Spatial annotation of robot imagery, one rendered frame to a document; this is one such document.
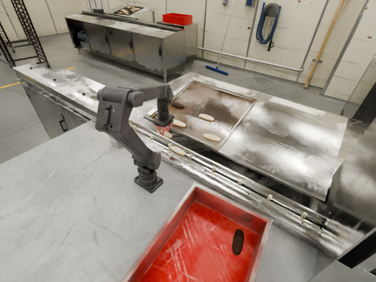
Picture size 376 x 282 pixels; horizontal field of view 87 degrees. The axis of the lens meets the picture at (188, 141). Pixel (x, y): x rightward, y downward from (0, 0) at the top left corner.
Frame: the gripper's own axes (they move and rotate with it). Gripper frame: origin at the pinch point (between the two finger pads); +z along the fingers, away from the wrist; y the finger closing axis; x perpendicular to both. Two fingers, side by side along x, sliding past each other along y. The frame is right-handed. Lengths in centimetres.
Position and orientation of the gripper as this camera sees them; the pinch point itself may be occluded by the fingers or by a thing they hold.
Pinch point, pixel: (164, 132)
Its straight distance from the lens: 108.4
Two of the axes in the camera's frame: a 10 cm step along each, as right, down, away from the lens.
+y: -5.8, 5.0, -6.4
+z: -0.3, 7.7, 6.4
